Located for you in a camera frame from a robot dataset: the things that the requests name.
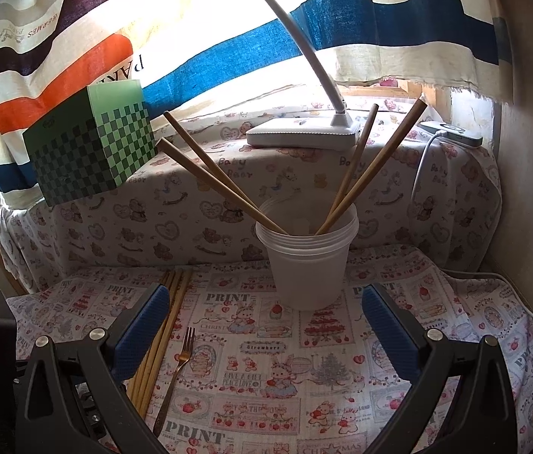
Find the translucent plastic cup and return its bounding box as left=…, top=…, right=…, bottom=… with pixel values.
left=254, top=197, right=359, bottom=312

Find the white power strip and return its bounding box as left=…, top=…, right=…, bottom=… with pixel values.
left=420, top=120, right=483, bottom=148

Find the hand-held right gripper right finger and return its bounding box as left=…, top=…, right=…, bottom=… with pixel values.
left=362, top=283, right=517, bottom=454

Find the white cable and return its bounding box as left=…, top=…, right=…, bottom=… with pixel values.
left=442, top=269, right=533, bottom=348
left=408, top=132, right=442, bottom=213

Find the white desk lamp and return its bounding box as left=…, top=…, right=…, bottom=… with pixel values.
left=150, top=0, right=362, bottom=148

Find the green checkered box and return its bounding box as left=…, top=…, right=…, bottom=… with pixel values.
left=22, top=79, right=158, bottom=208

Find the pale bear print cloth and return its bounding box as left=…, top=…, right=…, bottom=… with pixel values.
left=0, top=99, right=504, bottom=294

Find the gold metal fork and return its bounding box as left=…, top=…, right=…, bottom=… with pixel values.
left=152, top=326, right=197, bottom=437

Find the striped printed curtain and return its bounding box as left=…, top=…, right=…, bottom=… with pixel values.
left=0, top=0, right=515, bottom=218

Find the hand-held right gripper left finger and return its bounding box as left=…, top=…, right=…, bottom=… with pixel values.
left=15, top=283, right=171, bottom=454

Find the strawberry print tablecloth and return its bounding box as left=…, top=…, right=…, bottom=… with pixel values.
left=6, top=246, right=533, bottom=454

